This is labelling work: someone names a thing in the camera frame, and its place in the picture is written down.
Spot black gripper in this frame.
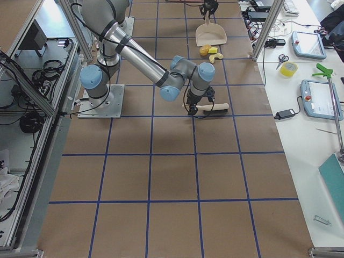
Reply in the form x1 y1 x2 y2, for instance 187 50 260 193
186 86 215 116
199 0 218 19

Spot beige hand brush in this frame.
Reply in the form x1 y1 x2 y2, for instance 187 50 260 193
182 103 230 113

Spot beige dustpan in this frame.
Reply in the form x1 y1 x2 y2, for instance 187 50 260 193
195 16 227 47

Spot yellow sponge piece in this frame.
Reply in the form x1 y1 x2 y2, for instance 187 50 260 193
208 47 218 54

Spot orange trash ball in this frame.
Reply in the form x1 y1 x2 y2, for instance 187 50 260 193
199 45 212 56

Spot pale yellow peel scrap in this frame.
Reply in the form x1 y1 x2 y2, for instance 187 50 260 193
209 53 224 63

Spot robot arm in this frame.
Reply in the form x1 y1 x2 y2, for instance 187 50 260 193
81 1 215 115

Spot black power adapter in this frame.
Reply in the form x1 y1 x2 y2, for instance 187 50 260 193
274 109 296 120

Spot yellow tape roll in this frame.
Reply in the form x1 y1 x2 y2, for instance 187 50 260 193
279 61 298 78

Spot blue teach pendant far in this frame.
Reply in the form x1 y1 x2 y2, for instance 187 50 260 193
291 31 327 60

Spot blue teach pendant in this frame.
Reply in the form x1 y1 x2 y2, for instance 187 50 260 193
300 80 334 120
291 31 327 60

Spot blue teach pendant near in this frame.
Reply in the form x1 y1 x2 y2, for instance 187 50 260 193
300 80 334 120

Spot green plastic tool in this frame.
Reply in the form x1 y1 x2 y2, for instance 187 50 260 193
312 63 333 79

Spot aluminium frame post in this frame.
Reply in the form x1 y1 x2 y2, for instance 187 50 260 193
252 0 284 61

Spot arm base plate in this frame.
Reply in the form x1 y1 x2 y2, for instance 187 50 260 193
119 16 135 36
77 84 125 119

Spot black handled scissors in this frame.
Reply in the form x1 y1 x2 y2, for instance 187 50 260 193
276 54 289 70

